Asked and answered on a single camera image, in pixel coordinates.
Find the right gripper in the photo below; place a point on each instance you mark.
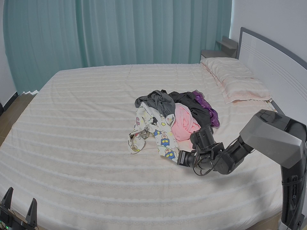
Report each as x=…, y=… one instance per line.
x=189, y=159

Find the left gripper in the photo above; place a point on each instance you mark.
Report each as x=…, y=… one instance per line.
x=12, y=221

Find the white printed pyjama top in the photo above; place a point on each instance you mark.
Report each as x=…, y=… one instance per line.
x=163, y=138

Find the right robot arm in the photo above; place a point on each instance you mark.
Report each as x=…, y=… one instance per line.
x=271, y=133

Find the pink garment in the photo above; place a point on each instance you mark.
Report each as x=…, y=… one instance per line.
x=184, y=121

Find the black garment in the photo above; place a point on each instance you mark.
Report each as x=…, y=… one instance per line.
x=196, y=111

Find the purple garment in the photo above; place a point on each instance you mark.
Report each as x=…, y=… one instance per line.
x=206, y=104

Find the dark grey garment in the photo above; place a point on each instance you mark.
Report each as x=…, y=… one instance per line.
x=160, y=102

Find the pale pink pillow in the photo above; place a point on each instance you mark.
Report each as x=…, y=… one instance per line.
x=237, y=80

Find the bed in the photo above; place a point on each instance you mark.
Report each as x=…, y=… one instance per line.
x=96, y=128

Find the grey bedside table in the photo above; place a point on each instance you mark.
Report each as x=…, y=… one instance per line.
x=223, y=49

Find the blue-green curtain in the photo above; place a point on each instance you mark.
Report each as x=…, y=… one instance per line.
x=120, y=25

